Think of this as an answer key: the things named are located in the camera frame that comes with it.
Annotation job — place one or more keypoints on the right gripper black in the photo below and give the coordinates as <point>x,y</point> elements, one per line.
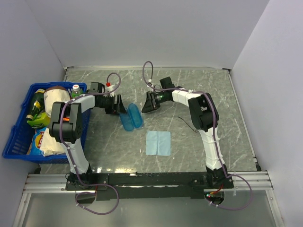
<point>150,104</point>

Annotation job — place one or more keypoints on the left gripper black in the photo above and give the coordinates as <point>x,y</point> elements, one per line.
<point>120,108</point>

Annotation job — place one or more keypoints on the blue translucent glasses case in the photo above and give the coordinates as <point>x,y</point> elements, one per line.
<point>132,119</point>

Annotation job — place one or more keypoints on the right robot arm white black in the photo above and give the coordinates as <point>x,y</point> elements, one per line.
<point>204,117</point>

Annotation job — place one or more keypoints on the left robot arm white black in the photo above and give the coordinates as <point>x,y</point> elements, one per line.
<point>66,125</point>

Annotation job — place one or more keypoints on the light blue cleaning cloth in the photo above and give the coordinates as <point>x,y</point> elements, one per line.
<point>158,143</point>

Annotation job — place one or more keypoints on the green bottle white cap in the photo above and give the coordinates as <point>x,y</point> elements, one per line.
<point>76,91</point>

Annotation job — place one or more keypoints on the brown white paper bag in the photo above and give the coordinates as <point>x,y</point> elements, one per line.
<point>55,94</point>

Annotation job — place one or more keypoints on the dark green glass bottle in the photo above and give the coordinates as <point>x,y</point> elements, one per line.
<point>37,105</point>

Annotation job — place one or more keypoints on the lime green snack pack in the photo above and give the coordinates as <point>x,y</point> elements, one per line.
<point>42,120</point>

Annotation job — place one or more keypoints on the blue yellow chips bag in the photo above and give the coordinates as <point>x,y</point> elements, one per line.
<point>34,148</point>

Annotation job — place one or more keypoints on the blue plastic basket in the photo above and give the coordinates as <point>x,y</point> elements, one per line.
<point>21,135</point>

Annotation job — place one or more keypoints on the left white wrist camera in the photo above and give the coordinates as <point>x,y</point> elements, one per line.
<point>111,88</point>

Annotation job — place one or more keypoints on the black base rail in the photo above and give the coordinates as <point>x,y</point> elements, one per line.
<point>148,185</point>

